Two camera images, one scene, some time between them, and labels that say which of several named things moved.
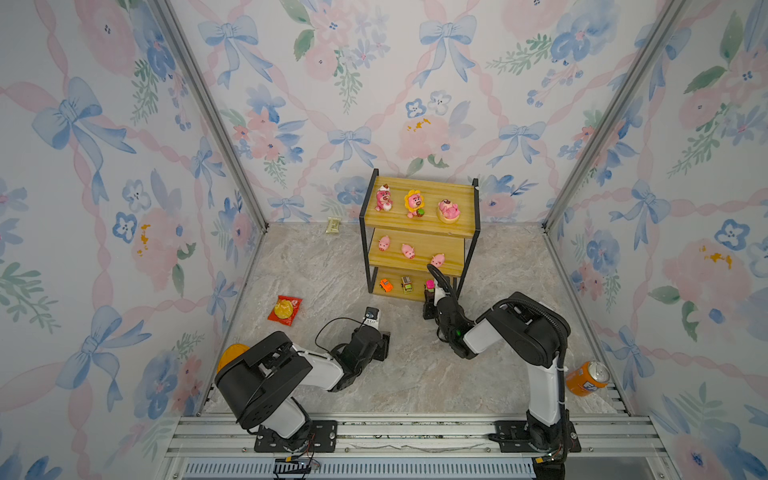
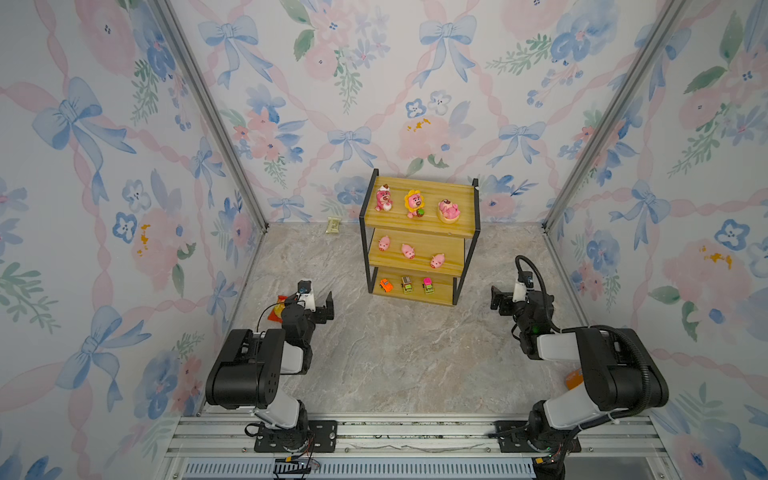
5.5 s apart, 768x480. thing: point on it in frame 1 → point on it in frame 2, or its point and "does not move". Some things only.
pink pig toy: (408, 251) does not move
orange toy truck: (387, 286) does not move
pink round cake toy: (448, 211) does not move
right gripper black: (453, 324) → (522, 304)
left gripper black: (382, 348) → (320, 315)
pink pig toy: (438, 260) does not move
